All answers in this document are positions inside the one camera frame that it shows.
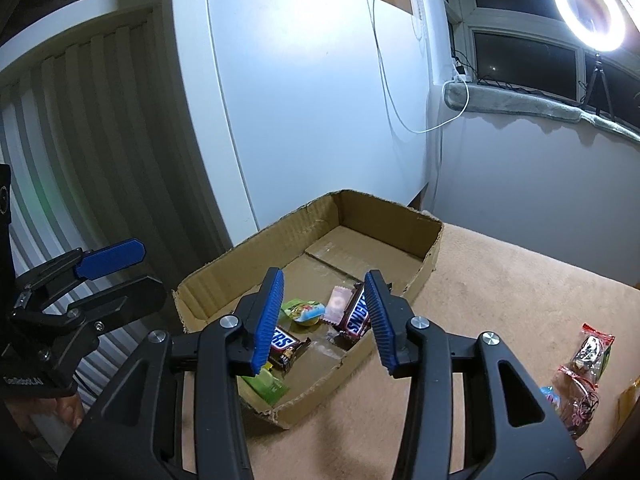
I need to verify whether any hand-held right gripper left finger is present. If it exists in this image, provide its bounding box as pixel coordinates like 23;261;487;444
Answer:
57;267;286;480

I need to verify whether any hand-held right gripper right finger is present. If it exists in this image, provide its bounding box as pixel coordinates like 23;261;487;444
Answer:
364;270;587;480

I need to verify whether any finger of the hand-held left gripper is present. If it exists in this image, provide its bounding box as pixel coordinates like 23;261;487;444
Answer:
15;240;146;306
10;276;167;333

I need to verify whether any brown chocolate bar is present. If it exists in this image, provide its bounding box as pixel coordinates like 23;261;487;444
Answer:
265;327;312;375
330;282;375;350

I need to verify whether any green jelly cup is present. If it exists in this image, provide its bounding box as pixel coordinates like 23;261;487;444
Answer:
282;297;326;328

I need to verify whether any small pink candy packet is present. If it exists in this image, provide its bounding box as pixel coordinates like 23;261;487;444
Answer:
322;285;355;322

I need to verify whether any light green snack packet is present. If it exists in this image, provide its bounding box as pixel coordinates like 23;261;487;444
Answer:
242;362;291;407

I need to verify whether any cardboard box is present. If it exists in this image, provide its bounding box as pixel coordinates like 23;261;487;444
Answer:
172;189;445;430

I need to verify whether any person's left hand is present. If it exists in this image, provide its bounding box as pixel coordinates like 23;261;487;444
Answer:
10;392;84;431

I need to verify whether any white ribbed radiator cover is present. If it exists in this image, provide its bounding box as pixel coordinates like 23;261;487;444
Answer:
0;5;232;411

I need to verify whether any beige table blanket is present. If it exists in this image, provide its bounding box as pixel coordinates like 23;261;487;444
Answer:
240;222;640;480

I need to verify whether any red wrapped date snack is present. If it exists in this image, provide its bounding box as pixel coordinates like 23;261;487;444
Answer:
570;324;616;378
555;365;601;441

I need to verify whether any white cabinet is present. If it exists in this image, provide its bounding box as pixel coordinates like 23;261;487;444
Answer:
170;0;437;247

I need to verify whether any grey window sill cloth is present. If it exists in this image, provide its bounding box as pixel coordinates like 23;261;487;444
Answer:
442;80;640;143

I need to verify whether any white power strip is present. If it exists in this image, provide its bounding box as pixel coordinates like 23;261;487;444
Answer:
450;57;473;84

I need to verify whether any black tripod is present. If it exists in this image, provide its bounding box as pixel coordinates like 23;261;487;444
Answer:
582;54;616;119

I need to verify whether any white cable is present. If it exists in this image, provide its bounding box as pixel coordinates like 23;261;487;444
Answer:
367;0;471;135

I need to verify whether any ring light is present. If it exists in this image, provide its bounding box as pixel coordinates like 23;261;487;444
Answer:
552;0;629;54

